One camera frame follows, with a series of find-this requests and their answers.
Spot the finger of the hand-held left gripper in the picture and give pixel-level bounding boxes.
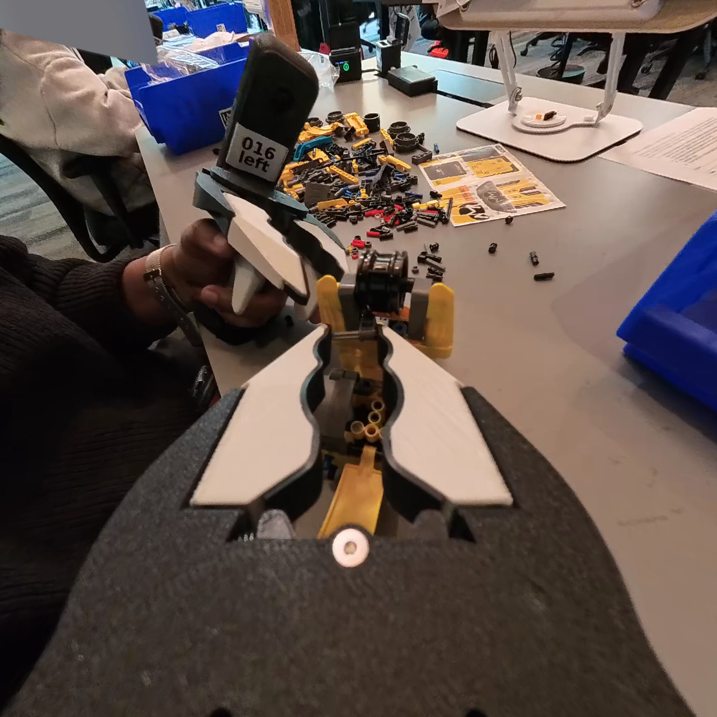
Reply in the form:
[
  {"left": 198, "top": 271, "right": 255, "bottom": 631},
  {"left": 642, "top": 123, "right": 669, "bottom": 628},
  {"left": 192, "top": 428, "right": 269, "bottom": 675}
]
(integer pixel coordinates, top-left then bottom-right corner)
[
  {"left": 285, "top": 220, "right": 348, "bottom": 322},
  {"left": 226, "top": 196, "right": 311, "bottom": 299}
]

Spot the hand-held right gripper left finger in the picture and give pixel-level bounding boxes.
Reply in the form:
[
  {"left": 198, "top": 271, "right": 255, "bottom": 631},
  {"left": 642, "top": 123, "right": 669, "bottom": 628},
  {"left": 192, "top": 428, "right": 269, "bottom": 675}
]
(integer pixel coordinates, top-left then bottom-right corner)
[{"left": 189, "top": 325, "right": 331, "bottom": 524}]

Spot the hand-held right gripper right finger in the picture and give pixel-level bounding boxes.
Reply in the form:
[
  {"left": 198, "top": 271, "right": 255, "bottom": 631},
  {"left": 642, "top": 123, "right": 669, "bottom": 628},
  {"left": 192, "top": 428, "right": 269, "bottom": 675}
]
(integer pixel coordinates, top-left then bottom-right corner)
[{"left": 380, "top": 325, "right": 513, "bottom": 524}]

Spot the yellow toy brick vehicle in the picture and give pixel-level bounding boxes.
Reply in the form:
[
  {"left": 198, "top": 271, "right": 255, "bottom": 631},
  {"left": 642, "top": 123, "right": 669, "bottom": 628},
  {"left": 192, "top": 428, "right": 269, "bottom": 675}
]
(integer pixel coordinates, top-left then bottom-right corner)
[{"left": 315, "top": 249, "right": 456, "bottom": 538}]

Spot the person's left forearm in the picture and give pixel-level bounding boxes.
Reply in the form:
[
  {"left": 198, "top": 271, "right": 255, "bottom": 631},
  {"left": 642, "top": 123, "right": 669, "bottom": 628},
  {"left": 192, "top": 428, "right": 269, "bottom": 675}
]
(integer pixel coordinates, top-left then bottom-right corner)
[{"left": 0, "top": 234, "right": 180, "bottom": 365}]

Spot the person's left hand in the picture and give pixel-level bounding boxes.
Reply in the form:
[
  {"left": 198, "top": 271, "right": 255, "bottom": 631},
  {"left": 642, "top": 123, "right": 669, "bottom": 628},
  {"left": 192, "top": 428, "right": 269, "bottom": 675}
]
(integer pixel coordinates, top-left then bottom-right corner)
[{"left": 170, "top": 220, "right": 290, "bottom": 329}]

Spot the crumpled clear plastic bag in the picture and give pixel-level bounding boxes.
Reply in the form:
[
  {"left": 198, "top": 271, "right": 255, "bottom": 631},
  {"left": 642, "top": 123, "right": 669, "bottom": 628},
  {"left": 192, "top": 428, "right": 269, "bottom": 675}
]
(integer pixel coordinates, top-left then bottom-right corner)
[{"left": 299, "top": 47, "right": 337, "bottom": 90}]

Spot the brown cardboard box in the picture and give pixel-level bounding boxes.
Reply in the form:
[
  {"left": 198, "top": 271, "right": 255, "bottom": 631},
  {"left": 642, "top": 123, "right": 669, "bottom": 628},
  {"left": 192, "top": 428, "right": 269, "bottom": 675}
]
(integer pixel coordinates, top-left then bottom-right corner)
[{"left": 268, "top": 0, "right": 299, "bottom": 52}]

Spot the metal clip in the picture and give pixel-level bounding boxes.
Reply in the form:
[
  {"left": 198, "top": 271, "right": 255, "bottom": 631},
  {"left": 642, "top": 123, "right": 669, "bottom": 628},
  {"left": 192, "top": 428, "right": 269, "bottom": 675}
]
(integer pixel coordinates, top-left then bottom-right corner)
[{"left": 189, "top": 364, "right": 220, "bottom": 412}]

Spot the blue plastic storage bin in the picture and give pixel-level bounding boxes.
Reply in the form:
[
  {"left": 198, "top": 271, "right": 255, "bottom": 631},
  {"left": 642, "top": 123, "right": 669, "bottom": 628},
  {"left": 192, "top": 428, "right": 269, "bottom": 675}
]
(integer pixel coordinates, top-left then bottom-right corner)
[
  {"left": 187, "top": 3, "right": 248, "bottom": 37},
  {"left": 616, "top": 210, "right": 717, "bottom": 412},
  {"left": 124, "top": 42, "right": 250, "bottom": 156}
]

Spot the black charger with green light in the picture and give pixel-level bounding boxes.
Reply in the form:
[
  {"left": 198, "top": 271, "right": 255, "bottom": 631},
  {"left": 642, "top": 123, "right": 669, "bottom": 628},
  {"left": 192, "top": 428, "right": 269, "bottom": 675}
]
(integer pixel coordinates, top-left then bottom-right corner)
[{"left": 328, "top": 25, "right": 364, "bottom": 84}]

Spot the pile of toy brick pieces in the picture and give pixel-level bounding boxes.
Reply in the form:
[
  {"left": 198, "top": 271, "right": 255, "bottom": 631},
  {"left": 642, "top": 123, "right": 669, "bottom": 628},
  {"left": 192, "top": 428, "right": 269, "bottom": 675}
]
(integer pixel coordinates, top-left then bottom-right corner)
[{"left": 277, "top": 111, "right": 456, "bottom": 281}]

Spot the small black box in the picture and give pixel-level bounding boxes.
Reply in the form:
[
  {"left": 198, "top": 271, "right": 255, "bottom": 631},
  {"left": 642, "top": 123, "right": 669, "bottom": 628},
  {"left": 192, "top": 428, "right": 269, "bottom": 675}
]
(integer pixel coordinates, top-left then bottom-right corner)
[{"left": 374, "top": 38, "right": 403, "bottom": 76}]

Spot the black power adapter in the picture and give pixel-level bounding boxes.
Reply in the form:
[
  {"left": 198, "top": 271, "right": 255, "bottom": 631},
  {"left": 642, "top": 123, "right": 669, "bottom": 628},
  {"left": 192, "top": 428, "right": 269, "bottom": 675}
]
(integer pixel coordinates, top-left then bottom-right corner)
[{"left": 388, "top": 65, "right": 439, "bottom": 95}]

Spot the dark office chair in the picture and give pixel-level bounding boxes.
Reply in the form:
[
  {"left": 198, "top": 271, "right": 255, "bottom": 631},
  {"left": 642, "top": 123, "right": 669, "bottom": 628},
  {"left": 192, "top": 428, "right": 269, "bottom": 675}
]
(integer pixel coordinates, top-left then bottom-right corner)
[{"left": 0, "top": 134, "right": 152, "bottom": 264}]

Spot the person's torso in dark sweater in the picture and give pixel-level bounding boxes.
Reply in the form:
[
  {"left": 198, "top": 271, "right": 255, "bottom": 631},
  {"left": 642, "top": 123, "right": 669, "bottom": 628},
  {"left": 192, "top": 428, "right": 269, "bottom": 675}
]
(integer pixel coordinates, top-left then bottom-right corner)
[{"left": 0, "top": 358, "right": 225, "bottom": 701}]

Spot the yellow sticker sheet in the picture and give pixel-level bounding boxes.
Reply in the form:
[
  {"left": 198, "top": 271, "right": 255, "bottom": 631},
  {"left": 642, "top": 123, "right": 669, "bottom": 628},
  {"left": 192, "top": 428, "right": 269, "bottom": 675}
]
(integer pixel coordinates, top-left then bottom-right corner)
[{"left": 417, "top": 145, "right": 567, "bottom": 227}]

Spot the white book stand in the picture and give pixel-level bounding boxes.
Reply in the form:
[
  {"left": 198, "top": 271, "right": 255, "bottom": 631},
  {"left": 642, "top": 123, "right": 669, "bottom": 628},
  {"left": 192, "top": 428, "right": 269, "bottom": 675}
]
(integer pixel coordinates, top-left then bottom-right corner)
[{"left": 437, "top": 0, "right": 667, "bottom": 164}]

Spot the printed paper sheet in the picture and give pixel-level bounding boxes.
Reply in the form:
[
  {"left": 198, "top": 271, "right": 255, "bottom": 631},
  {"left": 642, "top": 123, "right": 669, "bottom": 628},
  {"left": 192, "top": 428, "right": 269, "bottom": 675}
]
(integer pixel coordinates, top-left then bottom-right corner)
[{"left": 599, "top": 106, "right": 717, "bottom": 194}]

